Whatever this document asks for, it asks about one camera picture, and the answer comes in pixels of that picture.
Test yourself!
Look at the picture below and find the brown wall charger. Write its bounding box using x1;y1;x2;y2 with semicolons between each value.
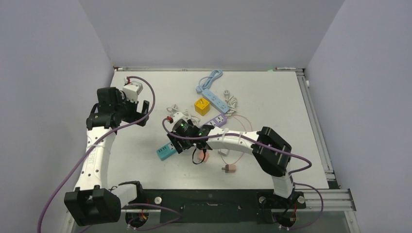
221;164;237;173

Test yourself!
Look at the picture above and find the aluminium right frame rail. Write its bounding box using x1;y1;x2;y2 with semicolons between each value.
295;68;341;189

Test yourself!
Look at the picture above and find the light blue power strip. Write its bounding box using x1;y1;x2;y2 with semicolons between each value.
201;89;230;114

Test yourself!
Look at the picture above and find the white coiled cable left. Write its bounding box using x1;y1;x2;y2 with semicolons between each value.
166;104;201;127

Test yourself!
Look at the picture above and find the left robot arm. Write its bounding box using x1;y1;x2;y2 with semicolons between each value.
64;83;149;226

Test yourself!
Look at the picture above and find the purple power strip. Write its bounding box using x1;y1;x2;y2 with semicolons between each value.
205;114;227;127

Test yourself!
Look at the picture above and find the aluminium frame rail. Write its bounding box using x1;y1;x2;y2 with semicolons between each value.
122;188;356;211
295;68;341;189

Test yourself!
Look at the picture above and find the light blue coiled cable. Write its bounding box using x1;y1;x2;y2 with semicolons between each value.
195;69;223;95

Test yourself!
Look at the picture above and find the pink wall charger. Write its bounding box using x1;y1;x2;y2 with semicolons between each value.
197;151;209;163

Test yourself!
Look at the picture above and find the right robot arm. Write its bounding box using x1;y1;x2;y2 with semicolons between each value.
167;119;294;208

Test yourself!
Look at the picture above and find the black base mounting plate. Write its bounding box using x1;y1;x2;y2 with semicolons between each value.
123;189;307;227

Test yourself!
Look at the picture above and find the aluminium front frame rail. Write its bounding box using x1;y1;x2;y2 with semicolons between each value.
122;188;356;211

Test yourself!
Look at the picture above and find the white coiled cable with plug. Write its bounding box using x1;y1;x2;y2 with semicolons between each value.
223;89;238;117

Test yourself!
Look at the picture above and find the yellow cube socket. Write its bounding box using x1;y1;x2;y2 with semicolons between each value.
194;98;210;116

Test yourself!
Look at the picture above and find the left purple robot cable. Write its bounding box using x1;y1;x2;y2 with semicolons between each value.
37;76;181;233

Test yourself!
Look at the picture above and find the teal power strip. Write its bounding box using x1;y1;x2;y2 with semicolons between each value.
156;143;177;161

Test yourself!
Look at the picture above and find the thin pink charging cable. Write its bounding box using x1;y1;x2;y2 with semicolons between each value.
219;115;254;166

